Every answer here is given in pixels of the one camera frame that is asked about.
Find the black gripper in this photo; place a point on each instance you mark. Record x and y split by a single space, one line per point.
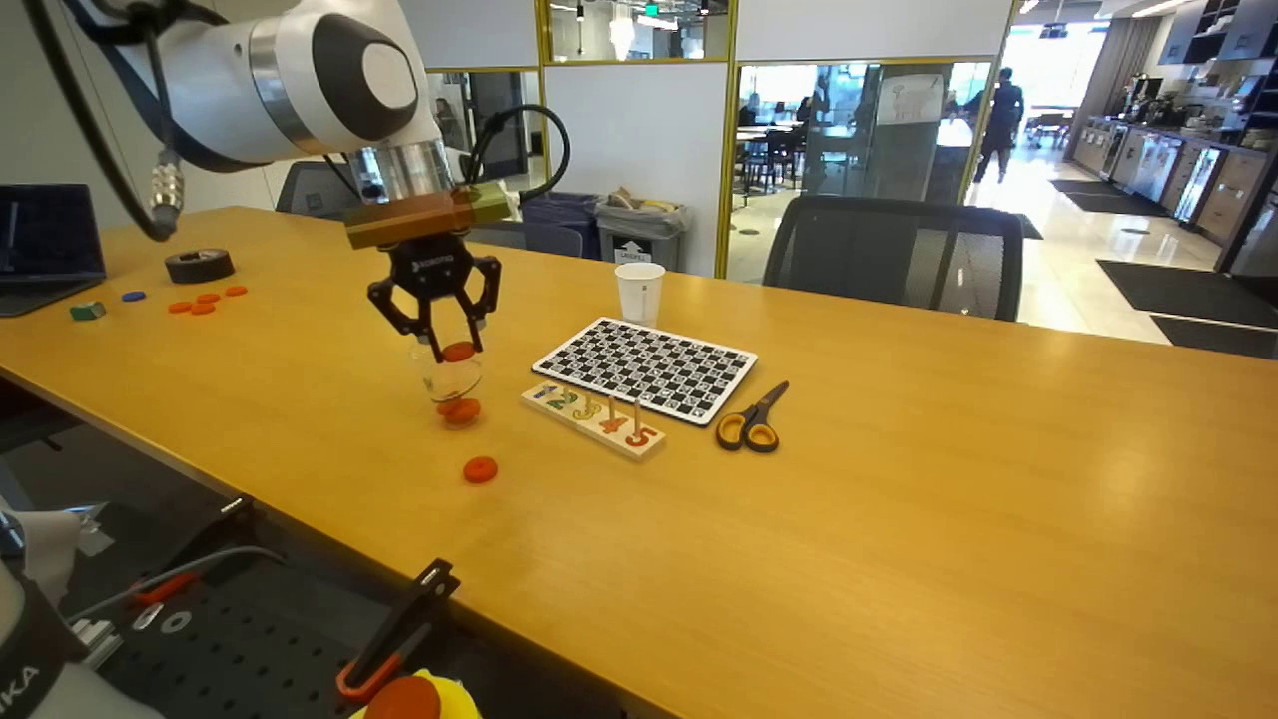
432 265

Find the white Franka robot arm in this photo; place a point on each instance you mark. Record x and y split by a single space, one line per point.
266 81

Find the clear plastic cup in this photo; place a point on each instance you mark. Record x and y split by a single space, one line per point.
454 384

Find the white paper cup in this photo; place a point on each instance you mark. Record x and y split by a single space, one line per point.
639 288

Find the dark blue bin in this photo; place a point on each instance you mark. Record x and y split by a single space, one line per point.
559 224

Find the gray office chair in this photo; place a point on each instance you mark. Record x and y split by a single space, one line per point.
905 253
319 193

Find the wooden number peg board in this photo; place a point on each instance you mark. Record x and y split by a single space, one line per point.
594 416

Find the gray trash bin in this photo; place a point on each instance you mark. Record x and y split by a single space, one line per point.
639 239

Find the black white checkerboard calibration board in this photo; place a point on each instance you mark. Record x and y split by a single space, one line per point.
644 370

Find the black tape roll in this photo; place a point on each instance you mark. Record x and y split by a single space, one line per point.
202 265

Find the wood framed glass partition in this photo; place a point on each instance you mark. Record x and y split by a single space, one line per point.
729 173

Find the black orange bar clamp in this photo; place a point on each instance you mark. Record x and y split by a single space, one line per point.
394 623
162 587

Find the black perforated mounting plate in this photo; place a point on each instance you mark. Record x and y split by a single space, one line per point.
266 659

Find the yellow red emergency stop button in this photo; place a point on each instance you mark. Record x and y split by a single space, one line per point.
411 701

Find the black laptop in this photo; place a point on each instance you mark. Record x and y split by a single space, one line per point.
45 243

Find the silver metal washer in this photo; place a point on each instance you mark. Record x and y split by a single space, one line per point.
166 621

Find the paper sign on glass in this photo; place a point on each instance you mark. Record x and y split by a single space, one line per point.
910 99

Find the distant person dark clothes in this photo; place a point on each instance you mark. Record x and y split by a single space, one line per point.
1002 123

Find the tan wrist camera box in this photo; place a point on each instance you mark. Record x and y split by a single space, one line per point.
411 219

